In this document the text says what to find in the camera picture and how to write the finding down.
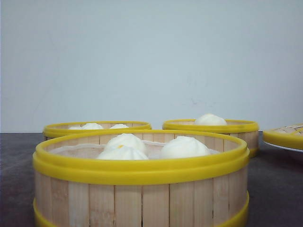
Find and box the back left bun one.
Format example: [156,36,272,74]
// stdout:
[81,122,104,130]

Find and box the rear white bun orange dot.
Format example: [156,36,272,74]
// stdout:
[104,133,147,155]

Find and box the white plate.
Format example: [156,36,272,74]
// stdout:
[263,141,303,153]

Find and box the back left bun two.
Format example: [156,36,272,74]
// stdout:
[110,123,128,129]

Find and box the front bamboo steamer drawer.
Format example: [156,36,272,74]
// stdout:
[33,130,249,227]

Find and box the woven bamboo steamer lid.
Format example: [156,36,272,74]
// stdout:
[263,123,303,150]

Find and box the single white bun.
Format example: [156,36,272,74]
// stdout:
[194,113,227,126]

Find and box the front left white bun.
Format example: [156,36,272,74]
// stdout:
[97,145,148,160]

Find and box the front right white bun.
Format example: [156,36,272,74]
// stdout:
[160,136,211,159]

